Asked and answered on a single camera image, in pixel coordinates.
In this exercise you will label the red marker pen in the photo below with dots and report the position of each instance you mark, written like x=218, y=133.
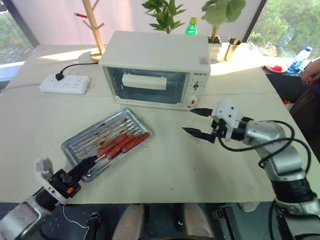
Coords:
x=81, y=15

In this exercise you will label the silver metal baking tray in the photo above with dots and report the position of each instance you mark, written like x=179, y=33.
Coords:
x=82, y=142

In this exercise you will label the red sausage on skewer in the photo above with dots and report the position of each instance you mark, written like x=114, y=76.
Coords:
x=136, y=142
x=116, y=144
x=125, y=146
x=106, y=149

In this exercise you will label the green round-leaf plant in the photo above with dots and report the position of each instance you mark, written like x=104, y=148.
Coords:
x=222, y=11

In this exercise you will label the black side table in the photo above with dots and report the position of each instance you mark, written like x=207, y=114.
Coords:
x=282, y=85

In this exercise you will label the beige rounded shape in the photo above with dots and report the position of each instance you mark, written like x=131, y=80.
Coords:
x=197, y=222
x=130, y=222

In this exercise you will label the black power plug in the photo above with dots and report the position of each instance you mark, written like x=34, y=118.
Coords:
x=59, y=76

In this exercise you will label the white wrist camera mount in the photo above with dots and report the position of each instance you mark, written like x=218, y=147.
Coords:
x=226, y=111
x=43, y=170

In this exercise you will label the white plant pot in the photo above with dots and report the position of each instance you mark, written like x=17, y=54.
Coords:
x=214, y=50

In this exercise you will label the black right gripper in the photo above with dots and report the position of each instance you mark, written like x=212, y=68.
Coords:
x=220, y=128

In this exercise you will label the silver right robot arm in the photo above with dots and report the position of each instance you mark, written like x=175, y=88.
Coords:
x=282, y=150

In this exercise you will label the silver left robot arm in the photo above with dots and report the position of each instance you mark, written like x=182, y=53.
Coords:
x=20, y=220

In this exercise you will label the wooden tree stand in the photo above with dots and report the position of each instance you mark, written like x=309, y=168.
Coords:
x=96, y=30

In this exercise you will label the white toaster oven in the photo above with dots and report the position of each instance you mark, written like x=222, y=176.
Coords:
x=152, y=50

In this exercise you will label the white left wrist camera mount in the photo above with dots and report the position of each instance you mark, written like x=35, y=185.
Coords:
x=43, y=170

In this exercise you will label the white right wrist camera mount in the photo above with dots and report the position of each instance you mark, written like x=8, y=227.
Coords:
x=226, y=111

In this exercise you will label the person's bare hand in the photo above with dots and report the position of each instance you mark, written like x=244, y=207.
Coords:
x=311, y=72

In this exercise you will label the white power strip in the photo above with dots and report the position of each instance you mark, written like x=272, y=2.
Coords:
x=67, y=85

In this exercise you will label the green leafy plant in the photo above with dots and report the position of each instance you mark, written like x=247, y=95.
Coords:
x=165, y=15

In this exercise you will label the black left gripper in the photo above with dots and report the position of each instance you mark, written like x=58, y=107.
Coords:
x=62, y=182

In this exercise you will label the red plate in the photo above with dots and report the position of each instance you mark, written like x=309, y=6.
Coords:
x=276, y=68

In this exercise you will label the clear blue-label water bottle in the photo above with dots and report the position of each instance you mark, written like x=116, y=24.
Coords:
x=298, y=61

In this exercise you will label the metal cup with utensils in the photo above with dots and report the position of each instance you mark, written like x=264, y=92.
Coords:
x=231, y=50

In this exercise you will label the green plastic bottle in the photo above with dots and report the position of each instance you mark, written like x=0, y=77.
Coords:
x=191, y=28

